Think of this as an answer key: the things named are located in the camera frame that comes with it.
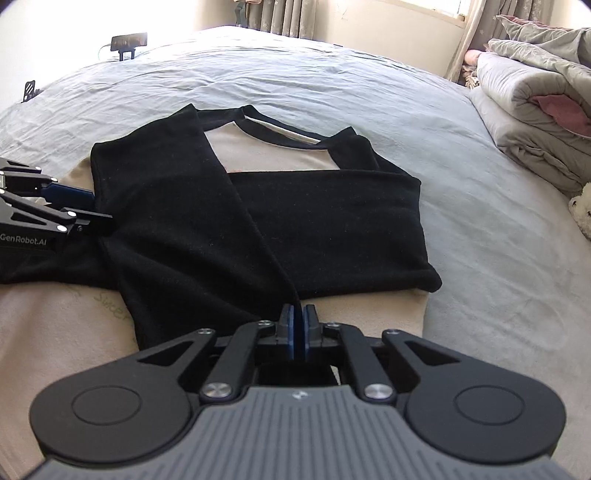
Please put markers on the folded grey duvet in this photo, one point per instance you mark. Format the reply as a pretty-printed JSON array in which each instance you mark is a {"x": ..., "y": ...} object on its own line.
[{"x": 517, "y": 124}]

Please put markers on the pink crumpled cloth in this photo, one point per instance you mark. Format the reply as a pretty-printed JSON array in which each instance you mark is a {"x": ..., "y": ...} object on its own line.
[{"x": 472, "y": 57}]

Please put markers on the folded grey comforter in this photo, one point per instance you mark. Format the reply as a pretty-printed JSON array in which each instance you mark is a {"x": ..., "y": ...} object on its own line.
[{"x": 545, "y": 30}]

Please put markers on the black perforated stand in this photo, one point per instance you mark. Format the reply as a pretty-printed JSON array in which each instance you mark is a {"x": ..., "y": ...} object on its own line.
[{"x": 30, "y": 90}]

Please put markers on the grey bed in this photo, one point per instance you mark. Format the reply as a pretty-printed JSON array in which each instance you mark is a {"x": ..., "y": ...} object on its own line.
[{"x": 461, "y": 207}]

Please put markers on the pale patterned curtain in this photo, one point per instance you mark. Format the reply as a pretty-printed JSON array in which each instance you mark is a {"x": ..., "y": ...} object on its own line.
[{"x": 468, "y": 32}]

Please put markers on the beige bear-print shirt black sleeves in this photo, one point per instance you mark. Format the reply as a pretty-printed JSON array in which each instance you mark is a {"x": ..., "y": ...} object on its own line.
[{"x": 184, "y": 207}]

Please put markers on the phone on black stand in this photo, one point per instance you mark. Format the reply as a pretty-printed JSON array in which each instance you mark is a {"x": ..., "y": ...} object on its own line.
[{"x": 131, "y": 41}]

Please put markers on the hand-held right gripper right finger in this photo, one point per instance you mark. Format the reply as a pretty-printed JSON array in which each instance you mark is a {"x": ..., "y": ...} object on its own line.
[{"x": 304, "y": 334}]

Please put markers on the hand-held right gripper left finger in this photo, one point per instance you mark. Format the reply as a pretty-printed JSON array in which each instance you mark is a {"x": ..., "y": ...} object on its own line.
[{"x": 288, "y": 333}]

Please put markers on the grey patterned curtain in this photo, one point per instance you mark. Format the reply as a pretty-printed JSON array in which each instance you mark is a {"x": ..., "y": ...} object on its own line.
[{"x": 291, "y": 16}]

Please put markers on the white plush toy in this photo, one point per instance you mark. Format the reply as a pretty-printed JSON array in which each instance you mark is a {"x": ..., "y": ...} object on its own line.
[{"x": 582, "y": 207}]

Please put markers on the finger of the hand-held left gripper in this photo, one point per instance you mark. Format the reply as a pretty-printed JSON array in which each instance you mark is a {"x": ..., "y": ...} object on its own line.
[
  {"x": 69, "y": 194},
  {"x": 69, "y": 221}
]

